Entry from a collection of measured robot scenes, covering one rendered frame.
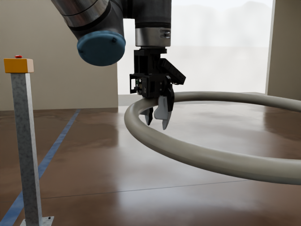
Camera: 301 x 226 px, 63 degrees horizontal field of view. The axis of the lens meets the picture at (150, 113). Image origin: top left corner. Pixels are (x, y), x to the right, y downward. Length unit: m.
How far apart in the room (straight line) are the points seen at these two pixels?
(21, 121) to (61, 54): 5.04
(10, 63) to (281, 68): 7.50
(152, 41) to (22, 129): 1.18
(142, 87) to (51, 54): 6.05
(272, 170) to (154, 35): 0.40
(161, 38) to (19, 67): 1.09
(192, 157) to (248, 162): 0.07
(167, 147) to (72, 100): 6.27
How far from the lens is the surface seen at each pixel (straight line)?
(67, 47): 6.56
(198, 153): 0.32
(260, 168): 0.32
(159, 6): 0.60
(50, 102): 6.67
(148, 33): 0.59
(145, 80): 0.59
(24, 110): 1.60
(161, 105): 0.63
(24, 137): 1.63
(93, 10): 0.45
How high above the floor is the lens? 1.03
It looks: 10 degrees down
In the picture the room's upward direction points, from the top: straight up
